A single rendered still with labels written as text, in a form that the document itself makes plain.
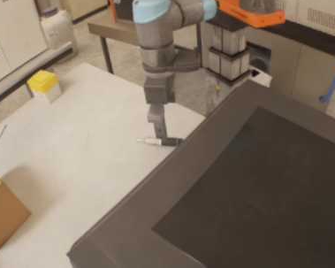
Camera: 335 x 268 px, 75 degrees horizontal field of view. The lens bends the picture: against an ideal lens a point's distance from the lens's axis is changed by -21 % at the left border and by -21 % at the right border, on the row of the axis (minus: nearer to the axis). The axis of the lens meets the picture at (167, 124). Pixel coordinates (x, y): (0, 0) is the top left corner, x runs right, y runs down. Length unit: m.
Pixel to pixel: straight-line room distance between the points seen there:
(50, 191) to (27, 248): 0.19
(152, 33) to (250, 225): 0.39
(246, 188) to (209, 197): 0.05
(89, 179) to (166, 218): 0.47
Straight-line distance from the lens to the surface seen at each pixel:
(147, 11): 0.51
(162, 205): 0.32
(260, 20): 0.95
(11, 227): 0.77
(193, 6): 0.57
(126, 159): 0.76
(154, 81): 0.57
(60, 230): 0.71
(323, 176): 0.38
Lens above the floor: 1.48
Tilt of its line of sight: 44 degrees down
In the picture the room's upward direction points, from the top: 8 degrees counter-clockwise
